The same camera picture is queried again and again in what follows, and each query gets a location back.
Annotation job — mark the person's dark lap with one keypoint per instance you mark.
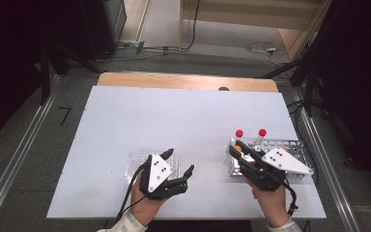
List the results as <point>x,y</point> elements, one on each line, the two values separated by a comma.
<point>199,226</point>

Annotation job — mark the dark cabinet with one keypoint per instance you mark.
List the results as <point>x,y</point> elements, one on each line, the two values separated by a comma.
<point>99,25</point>

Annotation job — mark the metal floor rail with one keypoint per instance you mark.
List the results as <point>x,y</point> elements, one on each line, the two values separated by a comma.
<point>319,151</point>
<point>19,154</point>

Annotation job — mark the perforated metal tube rack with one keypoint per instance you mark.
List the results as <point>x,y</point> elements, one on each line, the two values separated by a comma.
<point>235,170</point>

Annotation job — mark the person's right hand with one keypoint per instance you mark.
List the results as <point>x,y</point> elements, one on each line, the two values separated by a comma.
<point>272,203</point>

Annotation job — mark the light wooden desk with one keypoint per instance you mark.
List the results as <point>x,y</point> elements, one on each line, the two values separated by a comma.
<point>248,14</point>

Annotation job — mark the red-capped test tube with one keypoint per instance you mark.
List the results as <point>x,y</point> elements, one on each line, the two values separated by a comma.
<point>262,132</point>
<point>239,133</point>

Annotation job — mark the wooden table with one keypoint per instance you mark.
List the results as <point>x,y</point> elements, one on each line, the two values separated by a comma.
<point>174,80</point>

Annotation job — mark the clear plastic tube rack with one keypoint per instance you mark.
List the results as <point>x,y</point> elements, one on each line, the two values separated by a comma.
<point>135,161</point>

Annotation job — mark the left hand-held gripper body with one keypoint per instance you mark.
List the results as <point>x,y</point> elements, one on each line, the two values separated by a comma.
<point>157,170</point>

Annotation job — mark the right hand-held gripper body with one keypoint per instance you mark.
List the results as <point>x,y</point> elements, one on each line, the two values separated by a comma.
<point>283,161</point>

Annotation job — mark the black metal stand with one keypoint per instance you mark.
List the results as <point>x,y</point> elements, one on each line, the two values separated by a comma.
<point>308,90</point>
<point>46,77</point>

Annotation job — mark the white table board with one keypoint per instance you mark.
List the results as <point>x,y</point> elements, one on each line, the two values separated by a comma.
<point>174,122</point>

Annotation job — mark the person's left hand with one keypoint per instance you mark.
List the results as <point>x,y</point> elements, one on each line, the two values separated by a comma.
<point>145,209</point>

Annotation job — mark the dark curtain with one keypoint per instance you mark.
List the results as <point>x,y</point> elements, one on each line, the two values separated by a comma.
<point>360,80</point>
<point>13,64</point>

